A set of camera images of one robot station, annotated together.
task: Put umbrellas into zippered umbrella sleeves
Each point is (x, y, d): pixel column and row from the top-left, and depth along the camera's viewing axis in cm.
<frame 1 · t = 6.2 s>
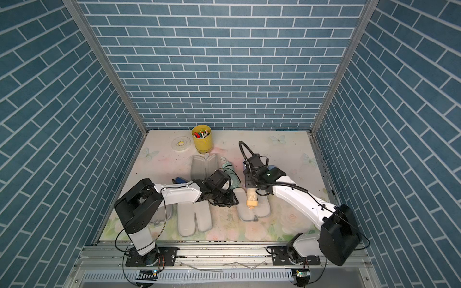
left hand: (240, 205, 85), fingers open
right hand: (252, 179, 84), fingers open
yellow pen cup: (202, 135, 103), point 14 cm above the table
clear tape roll: (181, 143, 118), on the table
grey open sleeve back: (201, 168, 104), on the table
mint green folded umbrella: (230, 167, 101), point 3 cm above the table
white sleeve case right: (262, 209, 86), point 3 cm above the table
white open sleeve centre: (188, 216, 86), on the table

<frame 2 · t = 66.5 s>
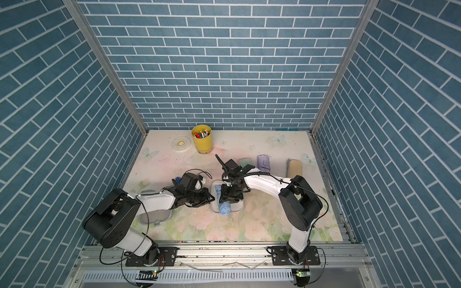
left hand: (218, 200, 88), fingers closed
right hand: (221, 202, 83), fingers open
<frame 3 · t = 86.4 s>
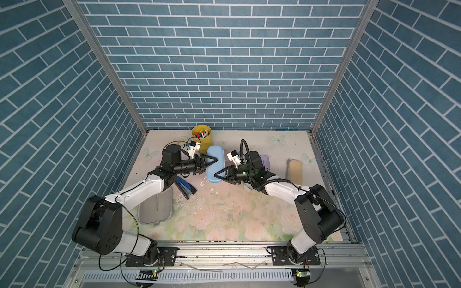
left hand: (218, 164, 79), fingers open
right hand: (218, 178, 78), fingers open
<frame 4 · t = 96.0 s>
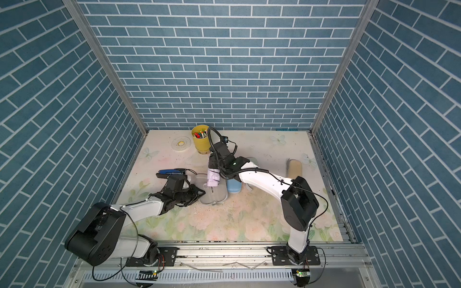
left hand: (208, 194, 88), fingers closed
right hand: (213, 158, 85), fingers open
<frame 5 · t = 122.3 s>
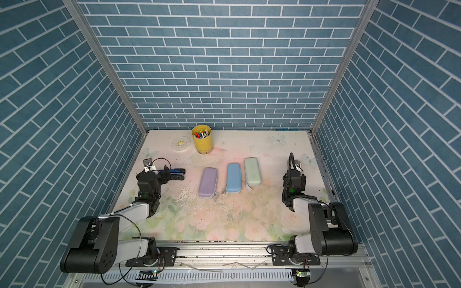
left hand: (160, 166, 88), fingers open
right hand: (298, 174, 93), fingers open
